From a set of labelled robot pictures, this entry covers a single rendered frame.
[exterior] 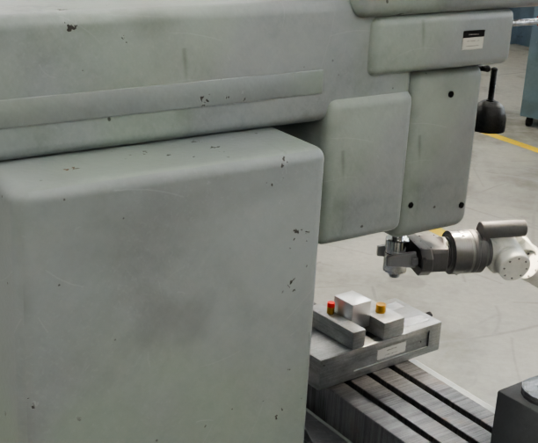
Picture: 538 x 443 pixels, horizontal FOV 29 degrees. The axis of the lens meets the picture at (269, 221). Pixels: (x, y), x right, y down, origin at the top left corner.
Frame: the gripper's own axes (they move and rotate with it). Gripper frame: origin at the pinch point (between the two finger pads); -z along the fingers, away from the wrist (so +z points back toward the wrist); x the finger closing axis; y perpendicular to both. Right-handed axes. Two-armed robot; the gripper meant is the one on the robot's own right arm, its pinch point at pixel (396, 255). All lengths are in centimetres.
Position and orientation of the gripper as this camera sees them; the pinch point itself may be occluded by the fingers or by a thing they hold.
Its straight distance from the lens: 210.6
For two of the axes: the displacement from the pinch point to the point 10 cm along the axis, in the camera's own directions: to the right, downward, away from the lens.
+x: 2.3, 3.4, -9.1
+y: -0.4, 9.4, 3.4
